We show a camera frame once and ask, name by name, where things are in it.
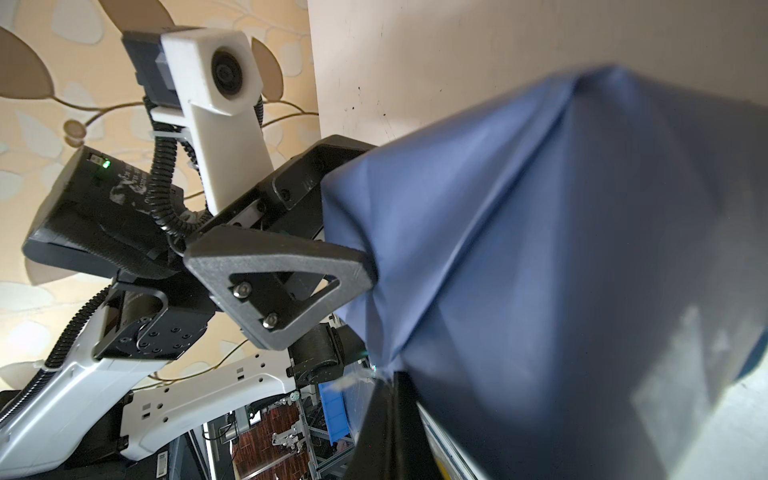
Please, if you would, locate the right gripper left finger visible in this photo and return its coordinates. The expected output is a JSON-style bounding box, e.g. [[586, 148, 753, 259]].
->
[[343, 380, 392, 480]]

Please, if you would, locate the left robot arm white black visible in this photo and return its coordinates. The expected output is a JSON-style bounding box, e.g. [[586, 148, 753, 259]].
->
[[1, 135, 375, 479]]

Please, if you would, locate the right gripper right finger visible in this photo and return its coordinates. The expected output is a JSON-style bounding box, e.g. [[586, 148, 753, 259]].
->
[[392, 372, 443, 480]]

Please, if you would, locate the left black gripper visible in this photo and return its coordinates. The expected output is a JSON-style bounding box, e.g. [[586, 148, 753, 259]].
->
[[22, 135, 377, 387]]

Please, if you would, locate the light blue wrapping paper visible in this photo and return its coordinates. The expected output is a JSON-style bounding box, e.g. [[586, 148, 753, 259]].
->
[[321, 66, 767, 479]]

